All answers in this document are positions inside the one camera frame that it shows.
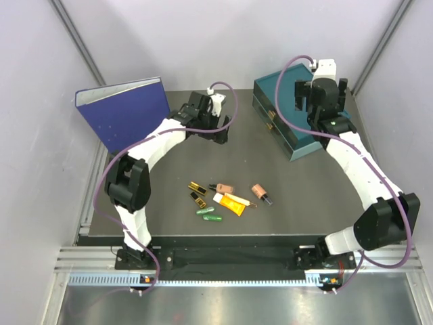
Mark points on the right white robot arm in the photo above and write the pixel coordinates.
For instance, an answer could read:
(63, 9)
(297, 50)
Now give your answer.
(389, 214)

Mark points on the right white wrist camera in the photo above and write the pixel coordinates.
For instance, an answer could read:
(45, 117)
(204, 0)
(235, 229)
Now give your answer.
(323, 69)

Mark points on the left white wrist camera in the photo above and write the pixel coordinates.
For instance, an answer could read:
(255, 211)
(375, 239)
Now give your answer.
(218, 100)

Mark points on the blue ring binder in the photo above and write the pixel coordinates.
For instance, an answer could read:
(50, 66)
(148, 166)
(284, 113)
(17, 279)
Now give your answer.
(124, 113)

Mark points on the orange sunscreen tube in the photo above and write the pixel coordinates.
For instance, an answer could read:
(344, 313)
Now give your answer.
(229, 203)

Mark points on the gold black lipstick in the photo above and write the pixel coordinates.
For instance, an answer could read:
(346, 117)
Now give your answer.
(198, 200)
(197, 188)

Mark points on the teal drawer cabinet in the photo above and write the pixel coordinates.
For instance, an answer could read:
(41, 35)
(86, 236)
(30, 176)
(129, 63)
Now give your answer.
(282, 97)

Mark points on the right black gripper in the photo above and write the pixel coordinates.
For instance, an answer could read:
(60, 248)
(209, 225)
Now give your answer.
(302, 89)

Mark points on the cream concealer tube gold cap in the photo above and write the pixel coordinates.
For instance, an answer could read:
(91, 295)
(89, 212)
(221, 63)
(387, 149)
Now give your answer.
(240, 200)

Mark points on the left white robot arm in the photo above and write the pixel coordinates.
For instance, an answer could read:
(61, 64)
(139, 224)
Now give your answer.
(128, 181)

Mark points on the beige foundation bottle black cap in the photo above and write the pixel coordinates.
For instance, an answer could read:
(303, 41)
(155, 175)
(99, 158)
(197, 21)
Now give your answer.
(221, 188)

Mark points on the green lip balm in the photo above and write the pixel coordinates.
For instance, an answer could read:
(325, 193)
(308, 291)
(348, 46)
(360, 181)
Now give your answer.
(212, 218)
(205, 211)

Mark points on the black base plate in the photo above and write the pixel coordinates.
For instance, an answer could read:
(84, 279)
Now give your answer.
(171, 258)

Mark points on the slotted cable duct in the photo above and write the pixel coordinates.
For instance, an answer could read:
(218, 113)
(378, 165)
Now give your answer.
(140, 281)

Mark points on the upper green lip balm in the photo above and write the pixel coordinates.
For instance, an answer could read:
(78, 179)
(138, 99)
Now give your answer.
(205, 211)

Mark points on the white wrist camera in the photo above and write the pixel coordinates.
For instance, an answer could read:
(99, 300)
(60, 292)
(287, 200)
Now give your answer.
(218, 100)
(323, 69)

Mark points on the lower green lip balm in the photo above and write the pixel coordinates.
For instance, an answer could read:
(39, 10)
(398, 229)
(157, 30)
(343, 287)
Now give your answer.
(212, 218)

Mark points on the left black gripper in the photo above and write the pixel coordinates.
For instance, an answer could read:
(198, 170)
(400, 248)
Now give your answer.
(218, 137)

